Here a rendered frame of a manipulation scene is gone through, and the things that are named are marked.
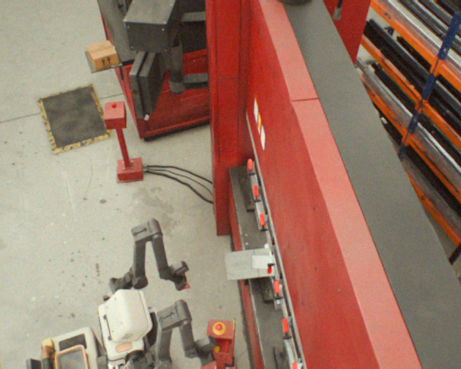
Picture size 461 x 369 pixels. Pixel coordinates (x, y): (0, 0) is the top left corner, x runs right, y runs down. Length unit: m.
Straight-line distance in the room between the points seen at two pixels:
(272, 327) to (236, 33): 1.61
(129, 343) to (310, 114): 1.36
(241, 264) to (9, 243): 2.29
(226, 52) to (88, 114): 2.75
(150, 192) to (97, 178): 0.54
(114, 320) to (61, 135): 3.06
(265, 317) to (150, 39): 1.69
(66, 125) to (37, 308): 1.98
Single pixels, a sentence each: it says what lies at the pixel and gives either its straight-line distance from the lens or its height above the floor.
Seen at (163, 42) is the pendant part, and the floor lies 1.83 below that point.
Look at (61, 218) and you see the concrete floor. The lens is 4.42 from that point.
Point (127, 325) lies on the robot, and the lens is 2.25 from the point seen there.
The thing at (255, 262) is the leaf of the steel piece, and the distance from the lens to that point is 2.79.
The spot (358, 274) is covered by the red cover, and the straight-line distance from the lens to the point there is 1.32.
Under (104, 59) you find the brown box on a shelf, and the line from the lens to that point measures 4.09.
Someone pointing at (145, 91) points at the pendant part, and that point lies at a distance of 3.10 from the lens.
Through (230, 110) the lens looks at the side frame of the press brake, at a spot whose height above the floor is 1.41.
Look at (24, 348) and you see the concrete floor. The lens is 3.92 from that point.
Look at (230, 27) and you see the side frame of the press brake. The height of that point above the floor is 1.99.
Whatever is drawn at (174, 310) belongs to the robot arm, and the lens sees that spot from 1.98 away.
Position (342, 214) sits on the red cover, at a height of 2.30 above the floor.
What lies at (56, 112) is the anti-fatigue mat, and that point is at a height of 0.01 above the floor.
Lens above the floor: 3.42
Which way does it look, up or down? 51 degrees down
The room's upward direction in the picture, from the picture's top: straight up
